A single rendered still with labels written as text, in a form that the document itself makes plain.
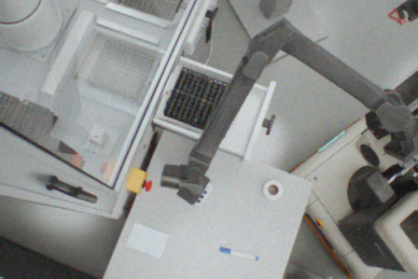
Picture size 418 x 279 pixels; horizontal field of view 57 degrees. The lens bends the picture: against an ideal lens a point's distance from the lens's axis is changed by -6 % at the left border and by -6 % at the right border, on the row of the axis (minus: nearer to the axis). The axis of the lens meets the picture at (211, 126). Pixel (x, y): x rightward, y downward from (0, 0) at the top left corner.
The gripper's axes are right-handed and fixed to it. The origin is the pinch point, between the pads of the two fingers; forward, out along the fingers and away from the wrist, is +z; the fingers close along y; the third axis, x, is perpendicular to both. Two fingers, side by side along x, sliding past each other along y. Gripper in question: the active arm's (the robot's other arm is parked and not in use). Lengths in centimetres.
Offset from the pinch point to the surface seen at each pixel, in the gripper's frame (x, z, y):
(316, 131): 34, 80, -76
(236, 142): 2.8, -2.8, -21.8
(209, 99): -12.7, -9.4, -27.0
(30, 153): -16, -84, 18
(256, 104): 0.9, -3.2, -37.1
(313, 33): 0, 75, -128
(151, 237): -2.4, 3.9, 21.3
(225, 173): 5.5, 4.9, -12.1
